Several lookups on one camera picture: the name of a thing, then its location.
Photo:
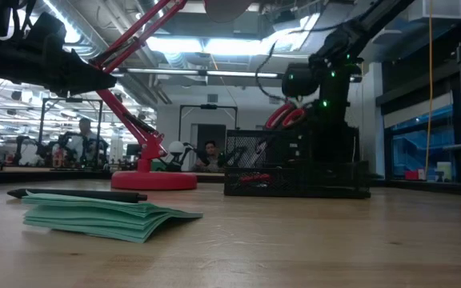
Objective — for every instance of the black background station frame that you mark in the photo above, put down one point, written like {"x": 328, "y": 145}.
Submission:
{"x": 208, "y": 106}
{"x": 72, "y": 100}

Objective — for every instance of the small red box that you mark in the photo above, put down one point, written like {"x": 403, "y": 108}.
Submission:
{"x": 412, "y": 175}

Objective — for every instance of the green sticky note pad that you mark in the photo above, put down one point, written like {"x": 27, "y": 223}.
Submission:
{"x": 94, "y": 222}

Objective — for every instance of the black marker pen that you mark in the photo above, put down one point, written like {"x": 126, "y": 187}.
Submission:
{"x": 94, "y": 195}

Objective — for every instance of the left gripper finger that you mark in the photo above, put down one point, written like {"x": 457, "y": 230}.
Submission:
{"x": 88, "y": 78}

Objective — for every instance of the red eraser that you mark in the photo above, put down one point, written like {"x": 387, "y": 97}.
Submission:
{"x": 256, "y": 178}

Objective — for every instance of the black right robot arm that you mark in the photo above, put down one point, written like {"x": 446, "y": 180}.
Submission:
{"x": 358, "y": 28}

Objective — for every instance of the white globe lamp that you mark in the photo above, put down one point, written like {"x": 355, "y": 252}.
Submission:
{"x": 176, "y": 147}

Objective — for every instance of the black aluminium table frame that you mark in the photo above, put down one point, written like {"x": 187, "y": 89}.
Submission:
{"x": 54, "y": 176}

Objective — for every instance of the long ceiling light strip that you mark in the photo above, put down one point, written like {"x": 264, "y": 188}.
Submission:
{"x": 234, "y": 74}

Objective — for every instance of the person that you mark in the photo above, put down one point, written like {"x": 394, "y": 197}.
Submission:
{"x": 84, "y": 128}
{"x": 210, "y": 154}

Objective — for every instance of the black mesh desk organizer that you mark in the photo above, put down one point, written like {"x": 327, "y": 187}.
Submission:
{"x": 294, "y": 184}

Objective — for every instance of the red desk lamp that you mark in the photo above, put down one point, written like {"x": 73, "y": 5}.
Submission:
{"x": 152, "y": 181}

